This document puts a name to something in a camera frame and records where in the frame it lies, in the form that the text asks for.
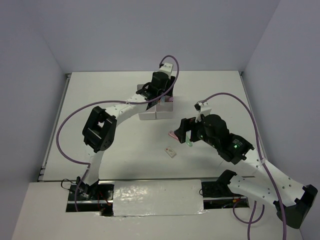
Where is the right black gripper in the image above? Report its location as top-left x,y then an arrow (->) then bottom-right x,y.
174,116 -> 219,148

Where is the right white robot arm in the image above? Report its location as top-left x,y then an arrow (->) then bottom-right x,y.
174,114 -> 318,229

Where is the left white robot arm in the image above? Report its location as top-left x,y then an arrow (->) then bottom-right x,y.
76,70 -> 175,200

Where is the green correction tape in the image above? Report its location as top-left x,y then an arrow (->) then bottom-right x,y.
185,133 -> 193,147

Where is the pink correction tape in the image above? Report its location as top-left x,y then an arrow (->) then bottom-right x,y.
168,130 -> 179,141

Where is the left white divided container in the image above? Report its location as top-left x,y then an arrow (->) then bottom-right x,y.
137,83 -> 157,120

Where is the white eraser box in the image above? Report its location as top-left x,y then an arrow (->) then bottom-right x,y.
165,147 -> 177,158

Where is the silver foil panel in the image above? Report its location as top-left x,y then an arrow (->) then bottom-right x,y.
112,179 -> 205,217

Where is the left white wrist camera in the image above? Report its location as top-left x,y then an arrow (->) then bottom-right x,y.
158,62 -> 174,76

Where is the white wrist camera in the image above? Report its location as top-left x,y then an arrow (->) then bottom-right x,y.
194,101 -> 212,123
158,62 -> 174,76

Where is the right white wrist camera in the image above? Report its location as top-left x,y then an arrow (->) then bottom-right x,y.
194,101 -> 212,123

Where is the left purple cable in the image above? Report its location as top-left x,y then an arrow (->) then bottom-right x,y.
56,54 -> 180,211

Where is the purple cable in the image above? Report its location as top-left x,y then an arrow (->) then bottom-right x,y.
56,54 -> 180,211
202,92 -> 288,240

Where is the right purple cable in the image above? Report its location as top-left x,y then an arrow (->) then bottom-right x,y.
202,92 -> 288,240

